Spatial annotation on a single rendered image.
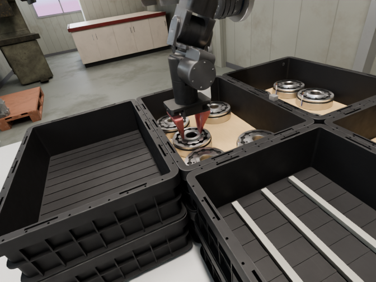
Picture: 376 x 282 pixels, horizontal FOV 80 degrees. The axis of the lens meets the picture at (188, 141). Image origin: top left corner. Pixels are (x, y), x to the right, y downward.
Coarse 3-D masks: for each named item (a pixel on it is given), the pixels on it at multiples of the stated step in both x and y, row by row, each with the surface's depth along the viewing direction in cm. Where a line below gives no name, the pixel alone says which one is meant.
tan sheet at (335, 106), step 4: (284, 100) 76; (288, 100) 76; (292, 100) 76; (292, 104) 73; (296, 104) 73; (332, 104) 70; (336, 104) 70; (340, 104) 69; (300, 108) 71; (332, 108) 68; (336, 108) 68; (340, 108) 67; (316, 112) 67; (320, 112) 67; (324, 112) 67; (328, 112) 66
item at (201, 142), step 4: (184, 128) 63; (188, 128) 63; (192, 128) 63; (196, 128) 63; (184, 132) 61; (204, 132) 60; (208, 132) 60; (176, 136) 60; (180, 136) 60; (204, 136) 58; (208, 136) 58; (176, 140) 58; (180, 140) 58; (184, 140) 58; (196, 140) 57; (200, 140) 57; (204, 140) 57; (208, 140) 57; (176, 144) 57; (180, 144) 57; (184, 144) 57; (188, 144) 56; (192, 144) 56; (196, 144) 56; (200, 144) 55; (204, 144) 56; (184, 148) 56; (188, 148) 55; (192, 148) 55
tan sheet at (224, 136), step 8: (192, 120) 73; (232, 120) 70; (240, 120) 69; (208, 128) 68; (216, 128) 67; (224, 128) 66; (232, 128) 66; (240, 128) 65; (248, 128) 65; (216, 136) 64; (224, 136) 63; (232, 136) 62; (216, 144) 60; (224, 144) 60; (232, 144) 59; (184, 160) 56
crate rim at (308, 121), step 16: (224, 80) 72; (144, 96) 69; (256, 96) 59; (144, 112) 59; (288, 112) 50; (160, 128) 51; (288, 128) 44; (256, 144) 41; (176, 160) 40; (208, 160) 39
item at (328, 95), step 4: (308, 88) 74; (312, 88) 74; (316, 88) 73; (320, 88) 73; (300, 92) 73; (304, 92) 72; (328, 92) 70; (300, 96) 70; (304, 96) 71; (308, 96) 70; (324, 96) 68; (328, 96) 68; (332, 96) 68; (304, 100) 69; (308, 100) 68; (312, 100) 67; (316, 100) 67; (320, 100) 66; (324, 100) 66; (328, 100) 67
